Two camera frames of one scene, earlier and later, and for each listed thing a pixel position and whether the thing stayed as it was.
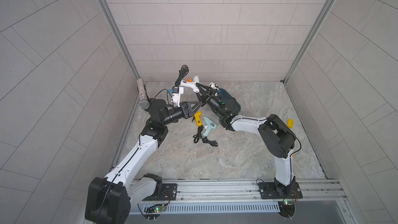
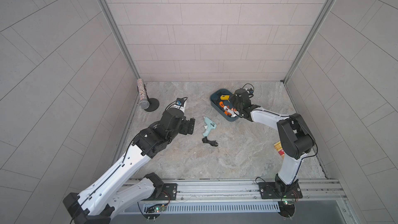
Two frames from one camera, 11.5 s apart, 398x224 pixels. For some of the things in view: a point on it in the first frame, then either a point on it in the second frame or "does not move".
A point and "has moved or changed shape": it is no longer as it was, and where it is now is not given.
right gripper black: [209, 96] to [232, 98]
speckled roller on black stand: [143, 97] does not move
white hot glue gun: [194, 83] has moved or changed shape
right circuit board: [287, 208] does not move
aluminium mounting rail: [318, 191] does not move
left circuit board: [153, 211] does not move
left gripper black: [183, 108] to [185, 129]
